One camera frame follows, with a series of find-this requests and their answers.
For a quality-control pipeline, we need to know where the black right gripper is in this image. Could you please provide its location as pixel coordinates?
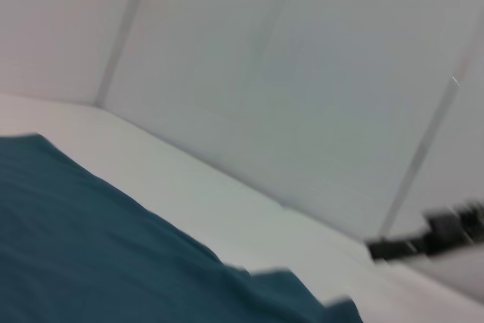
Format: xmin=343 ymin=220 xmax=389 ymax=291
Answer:
xmin=365 ymin=197 xmax=484 ymax=263

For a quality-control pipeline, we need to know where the teal blue t-shirt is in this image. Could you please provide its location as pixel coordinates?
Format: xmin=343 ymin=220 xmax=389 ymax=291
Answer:
xmin=0 ymin=132 xmax=365 ymax=323

